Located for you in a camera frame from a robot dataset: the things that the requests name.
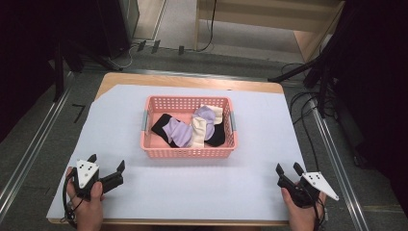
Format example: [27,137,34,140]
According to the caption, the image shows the dark curtain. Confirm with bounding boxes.
[316,0,408,220]
[0,0,131,143]

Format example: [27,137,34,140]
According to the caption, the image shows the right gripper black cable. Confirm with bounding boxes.
[301,182,329,231]

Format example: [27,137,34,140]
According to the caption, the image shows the hanging black cable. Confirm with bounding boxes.
[195,0,218,53]

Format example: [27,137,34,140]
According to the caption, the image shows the wooden table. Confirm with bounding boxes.
[47,71,290,226]

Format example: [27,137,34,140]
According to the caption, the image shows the person's right hand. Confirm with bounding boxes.
[280,182,327,225]

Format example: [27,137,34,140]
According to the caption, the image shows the light wooden furniture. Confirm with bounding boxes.
[192,0,346,64]

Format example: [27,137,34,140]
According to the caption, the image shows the black metal stand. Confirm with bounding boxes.
[47,35,125,103]
[268,44,345,119]

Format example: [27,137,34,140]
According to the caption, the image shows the white floor cable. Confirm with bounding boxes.
[107,42,140,69]

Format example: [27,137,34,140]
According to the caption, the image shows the cream sock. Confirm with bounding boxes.
[187,115,208,149]
[205,104,224,126]

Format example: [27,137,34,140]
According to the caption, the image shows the metal floor rail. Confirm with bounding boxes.
[81,64,304,85]
[0,70,77,223]
[308,95,370,231]

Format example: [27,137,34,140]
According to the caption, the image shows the black sock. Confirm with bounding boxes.
[150,113,181,149]
[204,121,226,148]

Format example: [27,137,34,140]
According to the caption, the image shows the light purple sock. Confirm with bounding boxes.
[162,116,194,148]
[191,105,217,141]

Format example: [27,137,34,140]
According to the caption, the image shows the person's left hand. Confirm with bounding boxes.
[64,166,106,223]

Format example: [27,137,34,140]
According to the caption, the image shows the white table sheet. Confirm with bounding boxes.
[46,84,306,222]

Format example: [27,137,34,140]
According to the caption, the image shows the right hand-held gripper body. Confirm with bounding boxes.
[276,171,341,209]

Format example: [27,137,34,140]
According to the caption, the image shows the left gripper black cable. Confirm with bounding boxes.
[62,169,85,229]

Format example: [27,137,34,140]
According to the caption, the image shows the pink plastic basket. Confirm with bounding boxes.
[140,94,239,160]

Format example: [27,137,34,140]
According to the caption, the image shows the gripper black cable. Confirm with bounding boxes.
[62,169,85,229]
[301,182,329,231]

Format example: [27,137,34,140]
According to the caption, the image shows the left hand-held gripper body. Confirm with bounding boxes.
[72,159,124,199]

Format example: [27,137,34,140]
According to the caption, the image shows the black floor cables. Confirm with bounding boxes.
[280,62,338,172]

